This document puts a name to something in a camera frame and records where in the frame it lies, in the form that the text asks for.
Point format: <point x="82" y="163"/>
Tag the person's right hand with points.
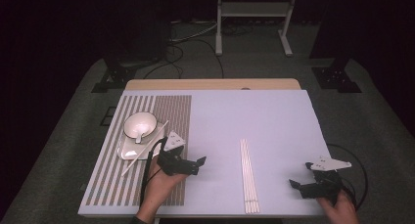
<point x="342" y="212"/>

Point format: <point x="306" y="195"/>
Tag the person's left hand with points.
<point x="156" y="191"/>

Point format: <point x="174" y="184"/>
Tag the brown and white striped placemat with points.
<point x="173" y="113"/>

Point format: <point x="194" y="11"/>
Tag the black box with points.
<point x="150" y="41"/>

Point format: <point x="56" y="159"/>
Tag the black stand base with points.
<point x="114" y="77"/>
<point x="336" y="79"/>

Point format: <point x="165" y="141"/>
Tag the white square plate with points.
<point x="125" y="150"/>

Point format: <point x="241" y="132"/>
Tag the row of white chopsticks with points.
<point x="249" y="185"/>

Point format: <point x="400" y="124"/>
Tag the dark floor hatch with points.
<point x="108" y="116"/>

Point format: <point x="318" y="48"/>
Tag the white spoon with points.
<point x="138" y="138"/>

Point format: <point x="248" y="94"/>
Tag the white metal stand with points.
<point x="253" y="9"/>

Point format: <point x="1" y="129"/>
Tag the white bowl with dark rim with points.
<point x="147" y="119"/>

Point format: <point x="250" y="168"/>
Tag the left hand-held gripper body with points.
<point x="174" y="163"/>

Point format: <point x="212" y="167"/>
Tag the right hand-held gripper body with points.
<point x="326" y="185"/>

